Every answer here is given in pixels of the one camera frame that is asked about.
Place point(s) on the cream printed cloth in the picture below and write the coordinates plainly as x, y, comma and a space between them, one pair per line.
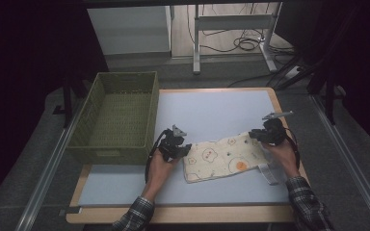
221, 160

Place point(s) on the white power strip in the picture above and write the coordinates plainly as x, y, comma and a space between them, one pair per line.
293, 72

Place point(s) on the metal floor rail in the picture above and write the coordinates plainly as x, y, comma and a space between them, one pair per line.
350, 160
49, 170

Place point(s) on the person's right hand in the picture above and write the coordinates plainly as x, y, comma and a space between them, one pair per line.
285, 157

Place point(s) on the light blue table mat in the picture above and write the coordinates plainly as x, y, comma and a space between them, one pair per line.
218, 109

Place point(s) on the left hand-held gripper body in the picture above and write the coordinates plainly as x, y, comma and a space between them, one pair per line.
170, 144

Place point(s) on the grey metal desk frame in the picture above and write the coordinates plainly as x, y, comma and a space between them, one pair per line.
231, 22

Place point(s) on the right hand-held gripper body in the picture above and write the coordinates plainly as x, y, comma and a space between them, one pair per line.
274, 131

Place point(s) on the green woven basket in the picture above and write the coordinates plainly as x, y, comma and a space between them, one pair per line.
122, 128

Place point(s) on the black metal stand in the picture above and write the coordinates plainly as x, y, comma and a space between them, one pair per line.
329, 96
66, 102

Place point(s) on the person's left hand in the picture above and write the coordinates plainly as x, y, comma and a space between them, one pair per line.
157, 173

